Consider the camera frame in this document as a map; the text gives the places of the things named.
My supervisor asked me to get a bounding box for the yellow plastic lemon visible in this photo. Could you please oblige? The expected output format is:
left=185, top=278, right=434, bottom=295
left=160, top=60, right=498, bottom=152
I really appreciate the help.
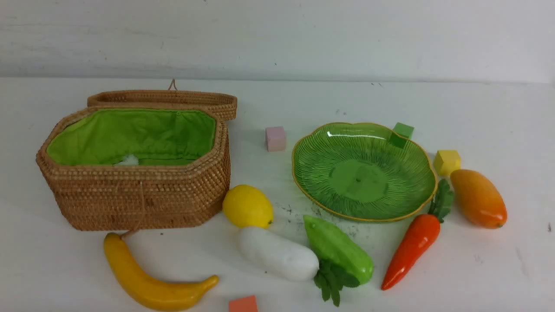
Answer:
left=222, top=184, right=274, bottom=228

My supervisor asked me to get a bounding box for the green plastic cucumber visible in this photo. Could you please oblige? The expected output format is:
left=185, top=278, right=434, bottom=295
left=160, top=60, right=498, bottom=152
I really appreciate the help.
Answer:
left=303, top=215, right=374, bottom=307

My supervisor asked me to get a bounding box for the white plastic radish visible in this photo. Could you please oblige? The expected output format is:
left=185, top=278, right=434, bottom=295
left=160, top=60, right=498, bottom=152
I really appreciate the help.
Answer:
left=238, top=227, right=320, bottom=282

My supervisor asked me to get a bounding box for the orange plastic carrot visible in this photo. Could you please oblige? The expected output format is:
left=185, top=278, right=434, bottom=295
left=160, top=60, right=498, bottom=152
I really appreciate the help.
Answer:
left=381, top=179, right=454, bottom=291

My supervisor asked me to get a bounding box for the yellow plastic banana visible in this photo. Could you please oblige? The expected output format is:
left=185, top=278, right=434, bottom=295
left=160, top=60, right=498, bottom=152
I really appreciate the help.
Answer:
left=103, top=233, right=219, bottom=312

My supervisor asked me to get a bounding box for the orange yellow plastic mango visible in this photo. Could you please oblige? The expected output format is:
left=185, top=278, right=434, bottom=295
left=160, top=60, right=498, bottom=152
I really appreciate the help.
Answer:
left=450, top=169, right=507, bottom=229

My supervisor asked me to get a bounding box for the pink foam cube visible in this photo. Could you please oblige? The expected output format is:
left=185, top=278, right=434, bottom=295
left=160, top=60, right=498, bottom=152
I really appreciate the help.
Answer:
left=265, top=126, right=286, bottom=152

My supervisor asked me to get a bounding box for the woven rattan basket lid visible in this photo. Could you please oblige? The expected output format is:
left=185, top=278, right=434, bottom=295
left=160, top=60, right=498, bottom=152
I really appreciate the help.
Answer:
left=87, top=89, right=238, bottom=121

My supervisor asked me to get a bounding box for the green leaf-shaped glass plate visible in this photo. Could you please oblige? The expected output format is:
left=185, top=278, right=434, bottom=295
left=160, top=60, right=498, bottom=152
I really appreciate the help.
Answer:
left=291, top=122, right=438, bottom=222

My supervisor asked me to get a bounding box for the green foam cube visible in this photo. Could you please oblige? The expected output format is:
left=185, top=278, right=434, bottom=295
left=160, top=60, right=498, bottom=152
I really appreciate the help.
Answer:
left=388, top=122, right=414, bottom=149

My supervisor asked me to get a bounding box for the orange foam cube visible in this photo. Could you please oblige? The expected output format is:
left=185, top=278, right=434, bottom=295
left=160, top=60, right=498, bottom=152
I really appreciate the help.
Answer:
left=229, top=296, right=258, bottom=312

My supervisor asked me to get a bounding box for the woven rattan basket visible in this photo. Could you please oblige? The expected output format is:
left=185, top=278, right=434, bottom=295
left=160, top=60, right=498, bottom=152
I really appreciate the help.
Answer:
left=36, top=107, right=231, bottom=231

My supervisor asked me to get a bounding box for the yellow foam cube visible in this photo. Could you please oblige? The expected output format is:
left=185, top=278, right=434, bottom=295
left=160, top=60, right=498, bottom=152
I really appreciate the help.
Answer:
left=433, top=149, right=461, bottom=176

